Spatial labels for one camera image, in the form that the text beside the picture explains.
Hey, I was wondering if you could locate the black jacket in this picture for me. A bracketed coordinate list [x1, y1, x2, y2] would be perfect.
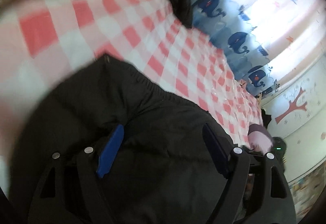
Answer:
[9, 55, 225, 223]

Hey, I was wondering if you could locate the pink purple cloth bundle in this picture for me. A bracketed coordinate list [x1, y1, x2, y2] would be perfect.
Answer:
[248, 123, 273, 155]

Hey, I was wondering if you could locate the red white checkered bedsheet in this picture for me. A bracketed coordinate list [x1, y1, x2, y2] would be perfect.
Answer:
[0, 0, 264, 199]

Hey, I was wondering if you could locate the blue whale pattern curtain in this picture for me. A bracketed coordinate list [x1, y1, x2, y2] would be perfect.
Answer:
[191, 0, 279, 96]

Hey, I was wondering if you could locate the red tree wall sticker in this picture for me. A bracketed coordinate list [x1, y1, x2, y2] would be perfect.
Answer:
[275, 87, 308, 124]

